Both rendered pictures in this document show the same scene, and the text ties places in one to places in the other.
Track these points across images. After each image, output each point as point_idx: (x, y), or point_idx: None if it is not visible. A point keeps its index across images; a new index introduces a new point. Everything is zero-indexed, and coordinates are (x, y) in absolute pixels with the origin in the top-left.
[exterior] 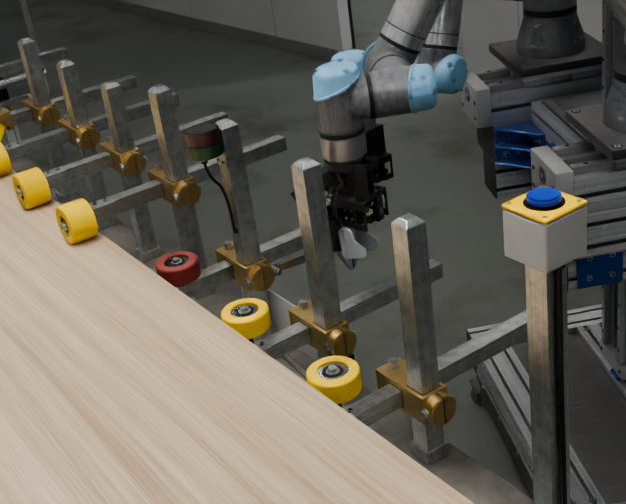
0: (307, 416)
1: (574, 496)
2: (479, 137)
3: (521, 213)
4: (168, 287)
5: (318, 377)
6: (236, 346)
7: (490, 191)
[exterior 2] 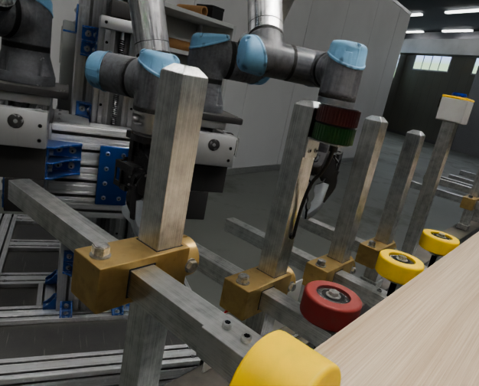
0: None
1: (185, 354)
2: None
3: (471, 99)
4: (389, 302)
5: (453, 240)
6: (448, 266)
7: (23, 211)
